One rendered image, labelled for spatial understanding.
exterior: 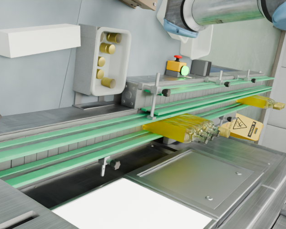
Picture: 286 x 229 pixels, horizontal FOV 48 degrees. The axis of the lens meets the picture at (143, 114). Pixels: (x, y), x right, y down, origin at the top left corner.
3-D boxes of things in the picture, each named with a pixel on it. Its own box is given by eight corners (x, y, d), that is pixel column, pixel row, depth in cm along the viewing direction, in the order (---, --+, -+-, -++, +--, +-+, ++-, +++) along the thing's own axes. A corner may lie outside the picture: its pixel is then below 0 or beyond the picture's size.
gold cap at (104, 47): (99, 42, 112) (109, 44, 109) (106, 42, 115) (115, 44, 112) (98, 52, 113) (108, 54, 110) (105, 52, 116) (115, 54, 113)
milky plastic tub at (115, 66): (72, 91, 110) (91, 97, 105) (79, 22, 104) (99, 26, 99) (106, 88, 124) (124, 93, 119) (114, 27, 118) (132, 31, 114)
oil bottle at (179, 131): (141, 129, 128) (189, 145, 117) (144, 115, 127) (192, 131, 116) (149, 126, 133) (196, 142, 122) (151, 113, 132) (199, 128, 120)
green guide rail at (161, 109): (140, 110, 123) (158, 115, 119) (140, 107, 123) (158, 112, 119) (262, 86, 266) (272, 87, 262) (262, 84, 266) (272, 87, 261)
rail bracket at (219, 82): (202, 82, 166) (227, 87, 159) (205, 67, 165) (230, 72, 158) (205, 81, 170) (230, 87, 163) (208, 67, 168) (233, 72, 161)
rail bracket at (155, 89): (133, 114, 120) (161, 123, 113) (140, 69, 116) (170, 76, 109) (138, 113, 122) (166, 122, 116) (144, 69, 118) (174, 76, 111)
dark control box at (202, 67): (189, 73, 180) (203, 76, 175) (192, 58, 178) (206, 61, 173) (195, 72, 187) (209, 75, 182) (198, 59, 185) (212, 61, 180)
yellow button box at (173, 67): (164, 74, 157) (177, 77, 153) (166, 58, 156) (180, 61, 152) (171, 74, 163) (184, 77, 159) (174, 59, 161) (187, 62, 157)
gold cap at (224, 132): (217, 127, 130) (228, 130, 127) (220, 125, 133) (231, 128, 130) (216, 136, 131) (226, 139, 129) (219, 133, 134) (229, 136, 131)
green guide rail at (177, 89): (143, 91, 121) (161, 96, 117) (144, 88, 121) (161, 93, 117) (264, 77, 264) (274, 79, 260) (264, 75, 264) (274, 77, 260)
